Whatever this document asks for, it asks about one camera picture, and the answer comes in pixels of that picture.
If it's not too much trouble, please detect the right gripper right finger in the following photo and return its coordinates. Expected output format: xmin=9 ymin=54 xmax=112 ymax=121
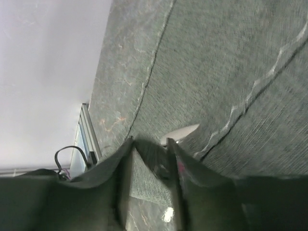
xmin=167 ymin=138 xmax=308 ymax=231

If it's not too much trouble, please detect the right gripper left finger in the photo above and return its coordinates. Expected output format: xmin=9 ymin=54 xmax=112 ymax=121
xmin=0 ymin=138 xmax=133 ymax=231

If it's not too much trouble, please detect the grey cloth napkin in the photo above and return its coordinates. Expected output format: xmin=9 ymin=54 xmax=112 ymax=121
xmin=125 ymin=0 xmax=308 ymax=206

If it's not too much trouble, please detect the black thin cable loop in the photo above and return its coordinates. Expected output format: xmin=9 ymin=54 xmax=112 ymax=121
xmin=54 ymin=145 xmax=91 ymax=180

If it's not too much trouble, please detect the aluminium frame rail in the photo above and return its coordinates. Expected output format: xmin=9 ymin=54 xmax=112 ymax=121
xmin=69 ymin=103 xmax=102 ymax=176

